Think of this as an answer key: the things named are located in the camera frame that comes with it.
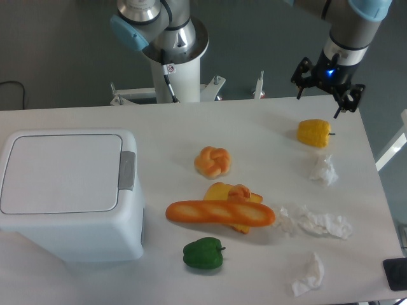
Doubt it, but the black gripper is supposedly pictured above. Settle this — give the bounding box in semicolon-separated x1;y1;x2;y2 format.
291;52;366;119

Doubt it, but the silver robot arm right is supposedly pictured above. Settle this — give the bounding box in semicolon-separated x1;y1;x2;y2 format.
288;0;392;118

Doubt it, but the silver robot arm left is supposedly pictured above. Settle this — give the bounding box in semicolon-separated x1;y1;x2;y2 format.
110;1;226;104

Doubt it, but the white plastic trash can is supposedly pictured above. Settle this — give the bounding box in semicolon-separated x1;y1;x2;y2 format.
1;128;146;262

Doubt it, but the yellow bell pepper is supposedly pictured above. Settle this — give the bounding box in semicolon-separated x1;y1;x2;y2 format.
296;119;335;148

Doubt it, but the crumpled white tissue upper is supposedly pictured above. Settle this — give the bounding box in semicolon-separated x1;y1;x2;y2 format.
309;154;338;187

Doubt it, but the crumpled white tissue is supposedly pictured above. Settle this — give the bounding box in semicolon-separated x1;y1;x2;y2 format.
273;205;353;240
291;252;325;297
309;154;338;187

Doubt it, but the small croissant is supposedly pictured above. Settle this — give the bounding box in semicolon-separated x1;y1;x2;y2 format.
228;184;251;201

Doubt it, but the crumpled white tissue middle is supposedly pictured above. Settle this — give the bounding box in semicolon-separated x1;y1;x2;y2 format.
273;205;353;240

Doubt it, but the knotted bread roll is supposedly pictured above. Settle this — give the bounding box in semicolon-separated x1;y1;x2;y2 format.
194;146;231;179

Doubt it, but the yellow toast slice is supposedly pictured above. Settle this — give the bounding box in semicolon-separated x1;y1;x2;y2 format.
203;182;264;235

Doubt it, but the long baguette bread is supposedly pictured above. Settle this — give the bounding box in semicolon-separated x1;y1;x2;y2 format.
165;200;276;227

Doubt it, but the crumpled white tissue lower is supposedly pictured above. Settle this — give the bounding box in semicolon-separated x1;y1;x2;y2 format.
291;252;325;297

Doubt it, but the black device at table edge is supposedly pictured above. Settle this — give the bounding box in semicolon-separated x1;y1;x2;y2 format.
382;257;406;291

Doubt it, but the green bell pepper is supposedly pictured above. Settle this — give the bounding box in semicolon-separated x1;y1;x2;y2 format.
183;237;225;270

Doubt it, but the white leveling foot post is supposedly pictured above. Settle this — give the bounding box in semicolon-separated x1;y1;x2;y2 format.
252;71;265;100

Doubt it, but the white frame bar right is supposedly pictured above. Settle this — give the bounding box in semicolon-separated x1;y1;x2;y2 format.
375;109;407;172

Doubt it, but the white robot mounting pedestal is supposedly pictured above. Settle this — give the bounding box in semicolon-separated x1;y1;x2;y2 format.
143;17;209;102

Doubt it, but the black cable on floor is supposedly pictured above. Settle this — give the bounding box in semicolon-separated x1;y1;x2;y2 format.
0;81;27;111

